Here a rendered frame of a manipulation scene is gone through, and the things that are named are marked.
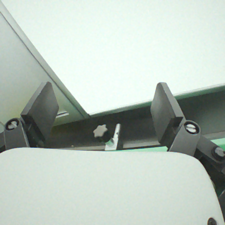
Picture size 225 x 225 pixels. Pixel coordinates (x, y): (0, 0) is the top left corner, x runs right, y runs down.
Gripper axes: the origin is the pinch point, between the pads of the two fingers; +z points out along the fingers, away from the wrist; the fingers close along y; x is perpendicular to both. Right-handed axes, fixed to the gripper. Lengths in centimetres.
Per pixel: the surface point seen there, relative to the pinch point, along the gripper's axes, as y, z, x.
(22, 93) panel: -22.6, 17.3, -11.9
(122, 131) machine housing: 3.9, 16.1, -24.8
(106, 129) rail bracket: -0.3, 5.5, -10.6
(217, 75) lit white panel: 17.1, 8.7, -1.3
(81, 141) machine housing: -11.1, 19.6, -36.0
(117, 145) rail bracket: 1.8, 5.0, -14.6
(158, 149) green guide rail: 7.9, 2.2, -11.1
